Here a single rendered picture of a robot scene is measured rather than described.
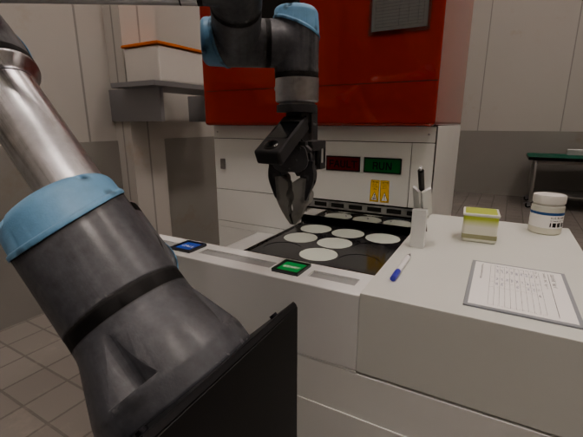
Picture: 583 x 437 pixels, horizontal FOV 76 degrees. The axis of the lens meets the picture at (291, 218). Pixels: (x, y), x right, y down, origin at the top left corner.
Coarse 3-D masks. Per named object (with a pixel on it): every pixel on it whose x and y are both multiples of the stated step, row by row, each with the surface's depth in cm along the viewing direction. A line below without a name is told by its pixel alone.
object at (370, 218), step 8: (312, 208) 130; (320, 208) 130; (328, 216) 128; (336, 216) 127; (344, 216) 125; (352, 216) 124; (360, 216) 122; (368, 216) 121; (376, 216) 120; (384, 216) 119; (392, 216) 119; (384, 224) 119; (392, 224) 118; (400, 224) 117; (408, 224) 115
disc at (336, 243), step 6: (318, 240) 108; (324, 240) 108; (330, 240) 108; (336, 240) 108; (342, 240) 108; (348, 240) 108; (324, 246) 103; (330, 246) 103; (336, 246) 103; (342, 246) 103; (348, 246) 103
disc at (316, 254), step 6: (300, 252) 98; (306, 252) 98; (312, 252) 98; (318, 252) 98; (324, 252) 98; (330, 252) 98; (336, 252) 98; (306, 258) 94; (312, 258) 94; (318, 258) 94; (324, 258) 94; (330, 258) 94
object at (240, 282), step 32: (192, 256) 78; (224, 256) 79; (256, 256) 78; (224, 288) 74; (256, 288) 70; (288, 288) 67; (320, 288) 63; (352, 288) 63; (256, 320) 72; (320, 320) 65; (352, 320) 62; (320, 352) 66; (352, 352) 63
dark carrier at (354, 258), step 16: (304, 224) 126; (320, 224) 126; (272, 240) 108; (352, 240) 108; (368, 240) 108; (400, 240) 108; (288, 256) 95; (352, 256) 96; (368, 256) 96; (384, 256) 95; (368, 272) 85
